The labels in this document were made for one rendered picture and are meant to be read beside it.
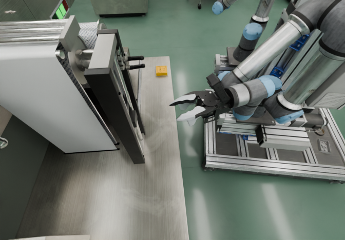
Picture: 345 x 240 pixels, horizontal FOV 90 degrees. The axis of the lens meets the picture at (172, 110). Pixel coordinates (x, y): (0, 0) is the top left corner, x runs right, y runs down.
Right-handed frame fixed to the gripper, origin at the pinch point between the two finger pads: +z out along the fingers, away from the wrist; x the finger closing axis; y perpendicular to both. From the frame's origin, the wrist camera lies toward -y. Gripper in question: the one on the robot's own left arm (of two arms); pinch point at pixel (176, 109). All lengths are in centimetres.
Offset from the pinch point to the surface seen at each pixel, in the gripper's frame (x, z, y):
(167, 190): -10.3, 9.2, 35.3
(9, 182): 7, 61, 20
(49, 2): 84, 39, -14
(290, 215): -35, -84, 130
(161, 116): 24.9, 0.2, 30.5
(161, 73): 54, -10, 24
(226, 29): 229, -177, 94
